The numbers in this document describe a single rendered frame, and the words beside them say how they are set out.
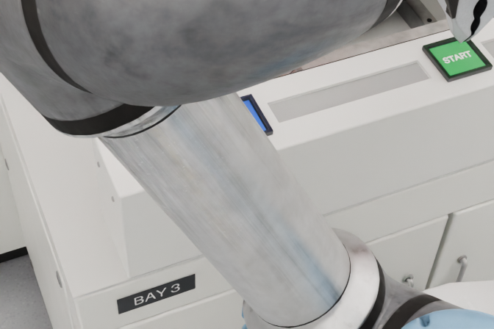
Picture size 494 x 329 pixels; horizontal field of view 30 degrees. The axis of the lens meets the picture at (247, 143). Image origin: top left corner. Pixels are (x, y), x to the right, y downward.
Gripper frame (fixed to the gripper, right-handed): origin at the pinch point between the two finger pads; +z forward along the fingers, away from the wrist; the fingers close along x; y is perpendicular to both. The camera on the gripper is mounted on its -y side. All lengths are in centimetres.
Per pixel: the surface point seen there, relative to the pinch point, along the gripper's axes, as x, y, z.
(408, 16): -7.9, 21.1, 16.7
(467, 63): -0.5, -0.6, 3.6
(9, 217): 48, 59, 81
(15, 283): 50, 56, 100
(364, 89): 11.4, 0.7, 4.4
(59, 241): 45.5, 3.3, 18.0
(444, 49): 0.8, 2.3, 3.6
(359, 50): 4.3, 13.2, 12.0
